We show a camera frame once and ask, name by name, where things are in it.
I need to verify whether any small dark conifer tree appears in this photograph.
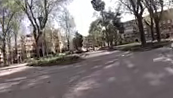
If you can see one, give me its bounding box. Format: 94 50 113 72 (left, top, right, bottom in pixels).
71 29 87 53

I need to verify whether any row of bare trees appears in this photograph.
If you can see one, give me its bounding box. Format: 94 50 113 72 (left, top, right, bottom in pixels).
100 0 173 53
0 0 86 67

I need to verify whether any low green planted bed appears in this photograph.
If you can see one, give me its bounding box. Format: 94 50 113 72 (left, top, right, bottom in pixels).
26 50 85 72
115 36 173 57

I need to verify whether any tall dark-crowned tree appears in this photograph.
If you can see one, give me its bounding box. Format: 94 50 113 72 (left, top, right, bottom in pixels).
82 0 128 51

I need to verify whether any grey brick paved path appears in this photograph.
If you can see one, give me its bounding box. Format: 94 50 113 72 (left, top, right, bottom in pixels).
0 37 173 98

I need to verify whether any brown brick building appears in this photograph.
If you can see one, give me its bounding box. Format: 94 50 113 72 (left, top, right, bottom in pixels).
119 7 173 47

